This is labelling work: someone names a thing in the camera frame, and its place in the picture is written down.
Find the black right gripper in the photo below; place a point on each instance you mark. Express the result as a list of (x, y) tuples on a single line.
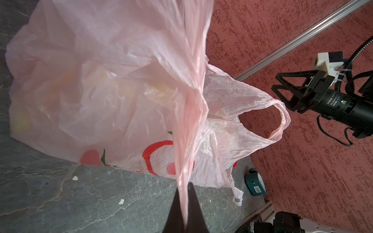
[(307, 88)]

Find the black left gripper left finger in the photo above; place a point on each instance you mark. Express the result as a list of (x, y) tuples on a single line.
[(175, 223)]

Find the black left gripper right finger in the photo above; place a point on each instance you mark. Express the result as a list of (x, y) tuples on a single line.
[(195, 222)]

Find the pink printed plastic bag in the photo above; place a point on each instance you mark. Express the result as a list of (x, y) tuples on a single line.
[(127, 85)]

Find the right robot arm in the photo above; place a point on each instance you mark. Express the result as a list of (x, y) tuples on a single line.
[(354, 111)]

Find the round teal gauge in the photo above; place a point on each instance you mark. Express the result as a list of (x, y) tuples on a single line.
[(255, 183)]

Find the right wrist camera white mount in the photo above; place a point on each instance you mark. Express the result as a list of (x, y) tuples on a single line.
[(330, 62)]

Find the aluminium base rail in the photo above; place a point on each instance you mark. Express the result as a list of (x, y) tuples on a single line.
[(264, 214)]

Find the aluminium corner post right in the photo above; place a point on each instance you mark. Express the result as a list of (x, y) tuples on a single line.
[(326, 22)]

